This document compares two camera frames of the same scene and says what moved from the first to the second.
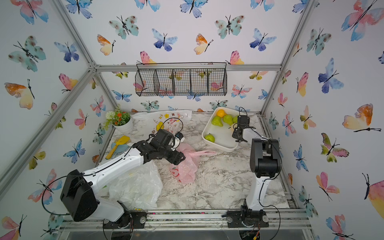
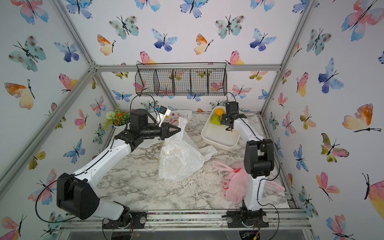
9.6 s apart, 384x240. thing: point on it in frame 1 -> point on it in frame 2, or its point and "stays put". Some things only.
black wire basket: x=185 y=79 stays put
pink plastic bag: x=185 y=171 -> x=235 y=183
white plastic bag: x=141 y=189 -> x=180 y=157
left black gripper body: x=168 y=153 -> x=151 y=131
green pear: x=216 y=121 stays put
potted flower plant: x=122 y=121 stays put
